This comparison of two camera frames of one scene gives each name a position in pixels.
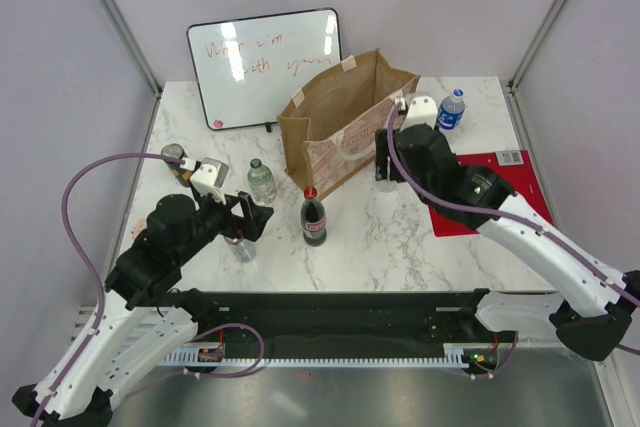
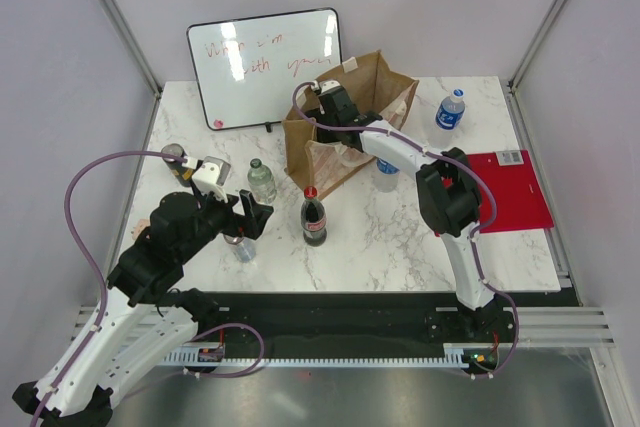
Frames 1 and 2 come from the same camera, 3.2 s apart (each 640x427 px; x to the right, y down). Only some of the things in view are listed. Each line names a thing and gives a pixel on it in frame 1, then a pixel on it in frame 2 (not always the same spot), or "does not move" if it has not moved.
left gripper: x=254 y=219 does not move
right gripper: x=380 y=154 -> x=316 y=115
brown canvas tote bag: x=329 y=124 does not move
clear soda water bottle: x=261 y=183 does not move
